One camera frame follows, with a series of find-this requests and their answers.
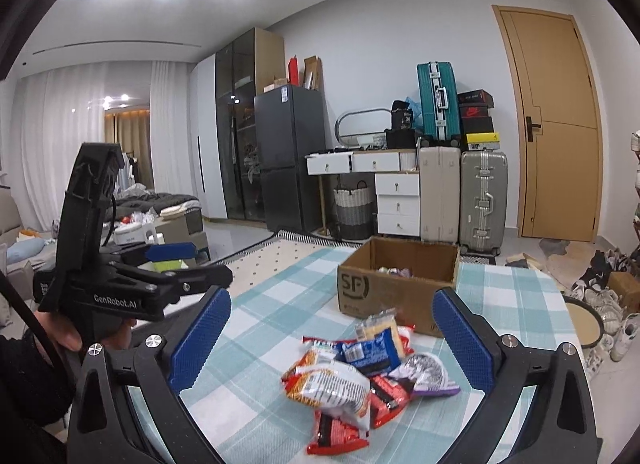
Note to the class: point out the black storage box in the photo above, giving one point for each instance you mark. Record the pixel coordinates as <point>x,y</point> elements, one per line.
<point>400,138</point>

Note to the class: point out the teal suitcase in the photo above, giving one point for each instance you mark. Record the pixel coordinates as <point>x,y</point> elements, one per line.
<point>430,93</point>

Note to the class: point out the fluffy beige mat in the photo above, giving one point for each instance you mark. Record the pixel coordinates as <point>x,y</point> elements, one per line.
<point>570,266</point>

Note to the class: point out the striped laundry basket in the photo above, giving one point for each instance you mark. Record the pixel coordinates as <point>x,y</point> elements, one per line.
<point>352,209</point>

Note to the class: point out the pile of shoes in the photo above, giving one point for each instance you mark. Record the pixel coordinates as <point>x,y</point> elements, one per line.
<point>605,294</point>

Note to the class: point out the purple white snack packet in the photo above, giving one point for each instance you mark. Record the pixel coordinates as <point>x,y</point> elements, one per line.
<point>425,371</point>

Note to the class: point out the oval table mirror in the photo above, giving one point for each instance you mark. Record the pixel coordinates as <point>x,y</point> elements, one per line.
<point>350,116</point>

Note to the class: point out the white orange noodle packet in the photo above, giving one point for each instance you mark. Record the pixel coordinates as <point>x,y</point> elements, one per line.
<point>325,384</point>

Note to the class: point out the black printed bag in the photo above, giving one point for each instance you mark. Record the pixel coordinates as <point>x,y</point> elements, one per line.
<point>401,116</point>

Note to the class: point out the blue plastic bag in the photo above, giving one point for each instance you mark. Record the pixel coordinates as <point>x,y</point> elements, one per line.
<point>416,113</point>

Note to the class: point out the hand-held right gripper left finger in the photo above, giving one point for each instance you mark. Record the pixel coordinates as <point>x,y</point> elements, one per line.
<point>200,339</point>

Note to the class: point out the cream dotted rug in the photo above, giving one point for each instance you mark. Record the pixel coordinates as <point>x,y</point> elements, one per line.
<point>280,256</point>

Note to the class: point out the beige suitcase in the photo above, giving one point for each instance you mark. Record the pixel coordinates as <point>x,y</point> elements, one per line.
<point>440,194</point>

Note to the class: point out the blue snack packet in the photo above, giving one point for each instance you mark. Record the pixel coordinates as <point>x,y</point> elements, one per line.
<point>365,351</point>

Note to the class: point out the wooden door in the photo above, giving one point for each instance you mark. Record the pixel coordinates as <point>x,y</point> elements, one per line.
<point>550,143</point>

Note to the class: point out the beige sofa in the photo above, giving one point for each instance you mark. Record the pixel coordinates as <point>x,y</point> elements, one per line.
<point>7,214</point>

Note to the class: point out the brown cardboard box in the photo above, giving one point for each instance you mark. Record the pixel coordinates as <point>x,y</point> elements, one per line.
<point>380,289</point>

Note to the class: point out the small brown parcel box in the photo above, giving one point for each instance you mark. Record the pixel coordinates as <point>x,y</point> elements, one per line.
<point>276,84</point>

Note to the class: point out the yellow black shoe box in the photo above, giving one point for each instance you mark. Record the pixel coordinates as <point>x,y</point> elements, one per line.
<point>482,141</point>

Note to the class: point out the small purple foil snack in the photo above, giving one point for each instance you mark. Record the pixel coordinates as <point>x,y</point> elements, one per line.
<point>392,272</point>

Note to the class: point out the teal checkered tablecloth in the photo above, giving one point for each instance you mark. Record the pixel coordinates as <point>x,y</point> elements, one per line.
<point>280,304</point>

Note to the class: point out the white wardrobe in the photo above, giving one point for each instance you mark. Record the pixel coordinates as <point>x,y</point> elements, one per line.
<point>205,143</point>

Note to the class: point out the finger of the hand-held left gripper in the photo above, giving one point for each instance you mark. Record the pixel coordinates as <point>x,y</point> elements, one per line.
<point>200,278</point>
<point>170,251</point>

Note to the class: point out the light blue pillow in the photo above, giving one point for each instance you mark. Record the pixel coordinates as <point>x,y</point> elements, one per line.
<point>25,250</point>

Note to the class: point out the silver suitcase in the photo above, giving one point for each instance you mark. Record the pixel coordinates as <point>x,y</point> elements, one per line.
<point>482,199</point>

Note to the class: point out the white sheer curtain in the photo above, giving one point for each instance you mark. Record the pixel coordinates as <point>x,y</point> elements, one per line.
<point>55,133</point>
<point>170,128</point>

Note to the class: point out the black red shoe box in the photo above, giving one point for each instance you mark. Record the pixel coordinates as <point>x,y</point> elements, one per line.
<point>475,97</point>

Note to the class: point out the red black snack packet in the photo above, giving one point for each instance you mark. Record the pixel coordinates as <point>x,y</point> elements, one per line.
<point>335,436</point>
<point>390,396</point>

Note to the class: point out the small cardboard box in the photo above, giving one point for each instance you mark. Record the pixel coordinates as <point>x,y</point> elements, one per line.
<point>625,289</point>

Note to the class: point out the dark glass door cabinet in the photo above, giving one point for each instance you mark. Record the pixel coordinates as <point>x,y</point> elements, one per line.
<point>235,118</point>

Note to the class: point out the black refrigerator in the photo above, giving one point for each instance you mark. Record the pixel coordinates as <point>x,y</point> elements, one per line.
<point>290,153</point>

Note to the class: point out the person's left forearm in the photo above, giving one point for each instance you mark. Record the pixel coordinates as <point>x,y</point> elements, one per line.
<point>25,394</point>

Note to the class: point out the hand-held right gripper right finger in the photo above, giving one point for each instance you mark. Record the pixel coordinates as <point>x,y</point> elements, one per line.
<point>465,339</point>

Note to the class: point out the orange red snack packet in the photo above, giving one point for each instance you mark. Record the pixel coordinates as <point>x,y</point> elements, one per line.
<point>312,351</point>

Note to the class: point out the red carton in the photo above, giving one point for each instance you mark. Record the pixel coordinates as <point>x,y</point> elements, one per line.
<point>293,71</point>

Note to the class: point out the person's left hand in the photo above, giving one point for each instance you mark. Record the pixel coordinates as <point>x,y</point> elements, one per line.
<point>67,336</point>

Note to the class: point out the white desk with drawers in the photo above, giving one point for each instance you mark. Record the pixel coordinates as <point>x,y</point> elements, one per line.
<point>395,183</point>

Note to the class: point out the plain black shoe box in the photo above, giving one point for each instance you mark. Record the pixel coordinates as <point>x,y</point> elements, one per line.
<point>477,125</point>

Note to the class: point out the flat cardboard pieces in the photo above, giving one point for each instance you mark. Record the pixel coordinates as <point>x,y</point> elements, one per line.
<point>312,73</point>

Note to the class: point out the clear cracker packet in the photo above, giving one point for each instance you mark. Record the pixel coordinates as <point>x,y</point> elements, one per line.
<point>385,331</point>

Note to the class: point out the bed with grey bedding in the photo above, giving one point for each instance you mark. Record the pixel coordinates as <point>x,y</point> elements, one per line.
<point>160,204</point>

